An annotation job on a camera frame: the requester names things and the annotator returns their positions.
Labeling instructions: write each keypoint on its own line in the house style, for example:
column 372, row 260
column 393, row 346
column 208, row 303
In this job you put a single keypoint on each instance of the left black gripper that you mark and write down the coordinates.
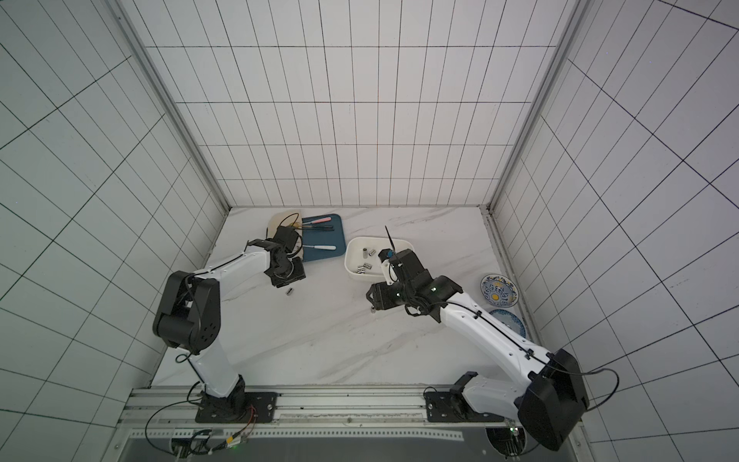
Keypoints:
column 298, row 274

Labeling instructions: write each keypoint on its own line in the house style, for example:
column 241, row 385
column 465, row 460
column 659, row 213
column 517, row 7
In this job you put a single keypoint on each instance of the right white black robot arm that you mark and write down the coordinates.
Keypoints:
column 545, row 391

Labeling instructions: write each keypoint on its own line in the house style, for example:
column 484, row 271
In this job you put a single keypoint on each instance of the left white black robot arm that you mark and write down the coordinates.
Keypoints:
column 189, row 316

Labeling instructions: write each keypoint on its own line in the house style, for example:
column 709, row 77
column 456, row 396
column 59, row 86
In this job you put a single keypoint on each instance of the white plastic storage box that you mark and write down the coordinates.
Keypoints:
column 362, row 260

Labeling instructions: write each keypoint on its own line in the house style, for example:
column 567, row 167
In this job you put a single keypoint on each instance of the teal plastic tray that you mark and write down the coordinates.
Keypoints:
column 335, row 237

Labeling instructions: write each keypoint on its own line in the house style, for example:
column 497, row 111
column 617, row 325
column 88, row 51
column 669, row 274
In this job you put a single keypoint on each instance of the blue patterned plate upper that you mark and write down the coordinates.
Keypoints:
column 499, row 291

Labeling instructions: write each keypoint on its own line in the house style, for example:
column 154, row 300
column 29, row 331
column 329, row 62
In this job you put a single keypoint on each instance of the blue patterned plate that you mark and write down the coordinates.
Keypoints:
column 512, row 321
column 499, row 291

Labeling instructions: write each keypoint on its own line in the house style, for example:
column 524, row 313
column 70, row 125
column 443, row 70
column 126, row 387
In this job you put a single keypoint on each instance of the blue patterned plate lower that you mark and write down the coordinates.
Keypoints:
column 512, row 321

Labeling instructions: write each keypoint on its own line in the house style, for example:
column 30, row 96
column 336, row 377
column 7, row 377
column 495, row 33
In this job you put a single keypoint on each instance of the left base wiring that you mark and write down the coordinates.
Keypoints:
column 196, row 439

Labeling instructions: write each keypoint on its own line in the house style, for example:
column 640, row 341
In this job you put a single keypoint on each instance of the base wiring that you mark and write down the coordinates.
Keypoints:
column 196, row 439
column 511, row 442

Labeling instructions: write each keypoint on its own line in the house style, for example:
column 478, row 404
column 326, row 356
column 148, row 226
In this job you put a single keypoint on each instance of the right base wiring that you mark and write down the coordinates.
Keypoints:
column 511, row 442

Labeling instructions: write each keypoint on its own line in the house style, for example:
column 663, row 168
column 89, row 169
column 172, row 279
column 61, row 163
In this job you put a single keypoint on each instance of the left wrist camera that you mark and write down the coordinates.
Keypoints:
column 285, row 239

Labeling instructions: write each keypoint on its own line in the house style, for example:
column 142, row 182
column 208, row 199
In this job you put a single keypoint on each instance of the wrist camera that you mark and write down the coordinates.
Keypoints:
column 404, row 266
column 285, row 239

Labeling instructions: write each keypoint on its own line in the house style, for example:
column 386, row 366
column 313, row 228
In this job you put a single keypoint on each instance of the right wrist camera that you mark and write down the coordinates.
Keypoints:
column 404, row 266

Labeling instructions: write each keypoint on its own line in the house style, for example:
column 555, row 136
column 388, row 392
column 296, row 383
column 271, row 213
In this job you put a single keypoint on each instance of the black handled spoon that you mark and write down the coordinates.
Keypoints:
column 317, row 227

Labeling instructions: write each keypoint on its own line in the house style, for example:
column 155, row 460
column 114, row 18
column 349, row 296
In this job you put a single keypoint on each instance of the pink handled spoon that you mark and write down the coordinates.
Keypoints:
column 318, row 221

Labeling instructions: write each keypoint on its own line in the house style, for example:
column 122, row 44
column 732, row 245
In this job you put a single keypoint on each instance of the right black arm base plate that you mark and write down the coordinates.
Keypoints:
column 449, row 408

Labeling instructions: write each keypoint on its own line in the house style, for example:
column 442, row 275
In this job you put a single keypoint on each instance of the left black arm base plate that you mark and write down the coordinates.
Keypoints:
column 241, row 407

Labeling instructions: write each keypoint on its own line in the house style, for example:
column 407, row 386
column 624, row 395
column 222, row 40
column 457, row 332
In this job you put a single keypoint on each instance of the aluminium mounting rail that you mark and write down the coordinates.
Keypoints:
column 167, row 409

